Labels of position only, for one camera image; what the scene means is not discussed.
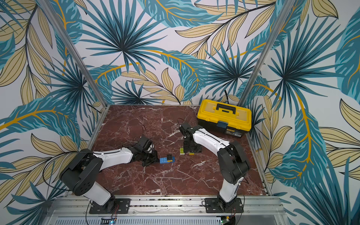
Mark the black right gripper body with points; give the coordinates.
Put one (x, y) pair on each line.
(191, 145)

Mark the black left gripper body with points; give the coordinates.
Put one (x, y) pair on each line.
(149, 158)

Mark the light blue long lego brick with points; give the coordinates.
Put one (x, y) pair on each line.
(166, 160)

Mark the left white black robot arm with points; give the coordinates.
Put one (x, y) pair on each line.
(81, 173)

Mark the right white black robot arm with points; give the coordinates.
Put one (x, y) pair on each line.
(233, 164)

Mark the yellow black toolbox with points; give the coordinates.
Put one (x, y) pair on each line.
(224, 118)

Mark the aluminium left table rail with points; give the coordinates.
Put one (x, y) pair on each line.
(97, 128)

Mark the aluminium table rail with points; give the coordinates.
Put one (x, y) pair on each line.
(97, 128)
(259, 167)

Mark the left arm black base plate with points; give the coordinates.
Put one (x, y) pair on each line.
(113, 206)

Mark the aluminium left corner post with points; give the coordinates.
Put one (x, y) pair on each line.
(56, 22)

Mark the aluminium corner post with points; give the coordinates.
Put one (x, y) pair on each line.
(267, 48)
(56, 22)

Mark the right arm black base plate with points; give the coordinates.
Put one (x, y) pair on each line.
(217, 205)

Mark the aluminium right table rail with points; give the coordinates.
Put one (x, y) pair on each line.
(259, 167)

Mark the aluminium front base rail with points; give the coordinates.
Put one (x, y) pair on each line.
(168, 210)

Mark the aluminium right corner post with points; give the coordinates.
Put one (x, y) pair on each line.
(267, 48)

